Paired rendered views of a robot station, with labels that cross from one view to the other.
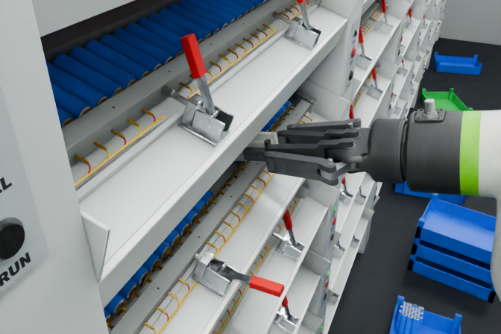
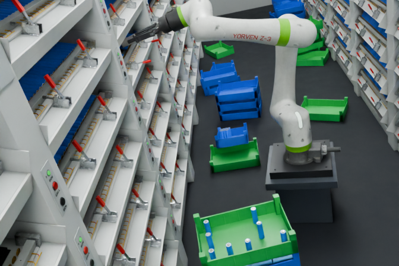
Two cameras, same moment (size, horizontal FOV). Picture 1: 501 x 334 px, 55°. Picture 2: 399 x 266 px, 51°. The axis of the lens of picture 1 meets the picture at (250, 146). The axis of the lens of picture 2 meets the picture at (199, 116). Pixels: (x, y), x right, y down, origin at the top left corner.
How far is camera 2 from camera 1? 1.33 m
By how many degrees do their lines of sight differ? 14
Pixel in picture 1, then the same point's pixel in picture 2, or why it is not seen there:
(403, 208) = (211, 100)
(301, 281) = (164, 105)
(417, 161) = (170, 21)
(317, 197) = (157, 69)
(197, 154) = (120, 27)
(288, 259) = (154, 84)
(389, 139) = (162, 19)
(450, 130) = (174, 11)
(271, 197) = (140, 54)
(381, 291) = (211, 133)
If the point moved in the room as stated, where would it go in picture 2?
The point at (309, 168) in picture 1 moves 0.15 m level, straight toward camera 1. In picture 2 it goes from (146, 35) to (151, 44)
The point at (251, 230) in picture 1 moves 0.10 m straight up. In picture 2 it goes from (138, 60) to (131, 38)
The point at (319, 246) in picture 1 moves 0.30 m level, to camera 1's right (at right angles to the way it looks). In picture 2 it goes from (165, 89) to (216, 71)
